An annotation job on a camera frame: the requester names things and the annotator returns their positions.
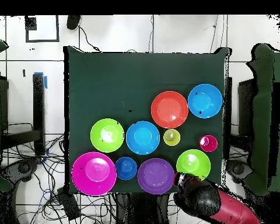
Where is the purple plastic bowl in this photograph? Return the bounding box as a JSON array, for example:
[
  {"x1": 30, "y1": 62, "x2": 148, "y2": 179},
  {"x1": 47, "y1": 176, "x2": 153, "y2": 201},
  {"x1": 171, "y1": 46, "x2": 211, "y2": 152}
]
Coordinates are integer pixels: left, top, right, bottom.
[{"x1": 136, "y1": 157, "x2": 176, "y2": 195}]

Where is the light blue plastic bowl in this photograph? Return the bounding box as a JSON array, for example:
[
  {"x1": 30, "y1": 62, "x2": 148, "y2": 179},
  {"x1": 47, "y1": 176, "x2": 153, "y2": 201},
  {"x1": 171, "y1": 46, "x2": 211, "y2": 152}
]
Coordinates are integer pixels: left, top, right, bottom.
[
  {"x1": 187, "y1": 83, "x2": 223, "y2": 119},
  {"x1": 125, "y1": 120, "x2": 160, "y2": 155}
]

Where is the green plastic bowl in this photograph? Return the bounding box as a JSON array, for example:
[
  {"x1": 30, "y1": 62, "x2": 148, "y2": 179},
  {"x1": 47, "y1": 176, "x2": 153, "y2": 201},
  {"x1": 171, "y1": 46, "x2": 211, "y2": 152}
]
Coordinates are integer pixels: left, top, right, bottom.
[
  {"x1": 90, "y1": 118, "x2": 125, "y2": 153},
  {"x1": 176, "y1": 149, "x2": 211, "y2": 181}
]

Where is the yellow plastic cup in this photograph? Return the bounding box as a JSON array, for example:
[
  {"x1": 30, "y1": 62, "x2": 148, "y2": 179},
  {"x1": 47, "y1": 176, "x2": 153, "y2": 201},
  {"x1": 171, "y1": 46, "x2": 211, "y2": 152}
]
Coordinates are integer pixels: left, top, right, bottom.
[{"x1": 163, "y1": 128, "x2": 181, "y2": 147}]

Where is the red plastic cup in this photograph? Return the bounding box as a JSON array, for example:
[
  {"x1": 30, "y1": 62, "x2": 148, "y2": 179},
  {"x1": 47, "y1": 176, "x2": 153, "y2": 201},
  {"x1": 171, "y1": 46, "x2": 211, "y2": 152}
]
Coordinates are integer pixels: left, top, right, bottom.
[{"x1": 199, "y1": 135, "x2": 218, "y2": 153}]

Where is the small dark blue bowl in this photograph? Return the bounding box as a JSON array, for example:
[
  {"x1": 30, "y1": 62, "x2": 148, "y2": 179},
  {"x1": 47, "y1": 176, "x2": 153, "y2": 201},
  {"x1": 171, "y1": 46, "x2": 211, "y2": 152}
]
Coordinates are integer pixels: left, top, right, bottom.
[{"x1": 114, "y1": 156, "x2": 138, "y2": 181}]

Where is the orange plastic bowl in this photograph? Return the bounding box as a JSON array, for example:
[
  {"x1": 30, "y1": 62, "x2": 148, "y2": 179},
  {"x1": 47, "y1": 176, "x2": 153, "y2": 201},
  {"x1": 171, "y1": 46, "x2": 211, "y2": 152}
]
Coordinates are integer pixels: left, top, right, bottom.
[{"x1": 150, "y1": 90, "x2": 189, "y2": 130}]

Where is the large magenta plastic bowl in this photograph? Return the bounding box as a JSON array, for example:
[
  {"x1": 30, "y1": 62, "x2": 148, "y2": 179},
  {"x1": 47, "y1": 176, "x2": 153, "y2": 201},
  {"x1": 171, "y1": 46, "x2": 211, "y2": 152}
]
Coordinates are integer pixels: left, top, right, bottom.
[{"x1": 71, "y1": 151, "x2": 118, "y2": 197}]

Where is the black metal stand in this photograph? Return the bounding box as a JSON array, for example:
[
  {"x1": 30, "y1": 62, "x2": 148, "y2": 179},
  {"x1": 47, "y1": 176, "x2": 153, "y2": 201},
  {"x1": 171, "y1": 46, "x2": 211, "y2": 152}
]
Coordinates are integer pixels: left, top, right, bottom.
[
  {"x1": 1, "y1": 73, "x2": 46, "y2": 156},
  {"x1": 237, "y1": 79, "x2": 256, "y2": 152}
]

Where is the black power box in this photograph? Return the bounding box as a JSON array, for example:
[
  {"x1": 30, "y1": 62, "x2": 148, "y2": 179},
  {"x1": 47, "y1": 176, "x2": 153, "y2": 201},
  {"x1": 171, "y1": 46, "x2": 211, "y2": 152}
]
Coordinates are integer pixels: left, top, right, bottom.
[{"x1": 56, "y1": 187, "x2": 82, "y2": 221}]

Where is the dark green tablecloth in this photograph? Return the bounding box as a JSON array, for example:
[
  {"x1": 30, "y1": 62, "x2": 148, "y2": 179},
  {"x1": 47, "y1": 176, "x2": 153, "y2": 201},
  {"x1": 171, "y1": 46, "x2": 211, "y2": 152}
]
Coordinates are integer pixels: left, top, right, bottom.
[{"x1": 64, "y1": 45, "x2": 230, "y2": 194}]

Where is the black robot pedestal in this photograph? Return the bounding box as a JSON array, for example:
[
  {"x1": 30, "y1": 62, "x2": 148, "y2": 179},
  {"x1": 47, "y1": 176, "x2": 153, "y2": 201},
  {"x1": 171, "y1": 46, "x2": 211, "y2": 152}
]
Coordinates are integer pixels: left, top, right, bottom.
[{"x1": 115, "y1": 192, "x2": 170, "y2": 224}]

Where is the tangle of floor cables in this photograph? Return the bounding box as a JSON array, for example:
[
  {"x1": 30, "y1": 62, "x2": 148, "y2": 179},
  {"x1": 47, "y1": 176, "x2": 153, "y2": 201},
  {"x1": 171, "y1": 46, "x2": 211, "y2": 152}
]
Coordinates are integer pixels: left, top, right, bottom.
[{"x1": 1, "y1": 122, "x2": 117, "y2": 224}]

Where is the thin black cable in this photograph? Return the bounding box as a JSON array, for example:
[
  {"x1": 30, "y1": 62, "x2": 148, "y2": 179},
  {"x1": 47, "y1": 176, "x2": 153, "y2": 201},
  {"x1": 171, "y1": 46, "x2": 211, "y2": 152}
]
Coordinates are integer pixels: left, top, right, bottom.
[
  {"x1": 209, "y1": 15, "x2": 219, "y2": 54},
  {"x1": 148, "y1": 15, "x2": 155, "y2": 53}
]

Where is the black camera cable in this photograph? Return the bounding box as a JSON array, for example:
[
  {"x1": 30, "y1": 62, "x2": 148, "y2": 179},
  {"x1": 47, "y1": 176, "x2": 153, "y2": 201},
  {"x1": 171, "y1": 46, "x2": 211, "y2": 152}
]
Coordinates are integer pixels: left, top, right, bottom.
[{"x1": 78, "y1": 24, "x2": 102, "y2": 53}]

